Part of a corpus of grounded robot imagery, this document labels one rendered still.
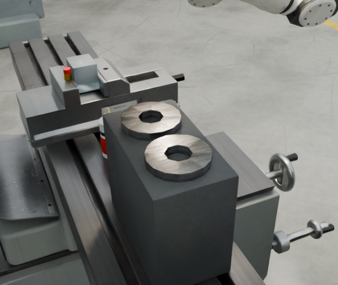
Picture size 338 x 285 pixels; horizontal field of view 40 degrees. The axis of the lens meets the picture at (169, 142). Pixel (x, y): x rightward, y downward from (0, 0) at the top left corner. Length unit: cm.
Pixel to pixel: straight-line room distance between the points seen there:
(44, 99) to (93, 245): 39
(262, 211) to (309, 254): 83
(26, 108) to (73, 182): 21
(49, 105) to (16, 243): 29
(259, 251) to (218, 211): 72
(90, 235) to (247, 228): 55
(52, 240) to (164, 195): 49
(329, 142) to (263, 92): 63
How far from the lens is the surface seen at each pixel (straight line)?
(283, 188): 141
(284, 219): 214
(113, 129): 69
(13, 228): 100
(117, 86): 101
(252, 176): 122
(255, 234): 127
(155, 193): 57
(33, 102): 104
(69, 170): 93
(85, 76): 101
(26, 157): 111
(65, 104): 99
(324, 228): 143
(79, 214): 83
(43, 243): 101
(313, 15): 101
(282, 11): 102
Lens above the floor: 146
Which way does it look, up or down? 35 degrees down
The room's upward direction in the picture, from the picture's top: 1 degrees counter-clockwise
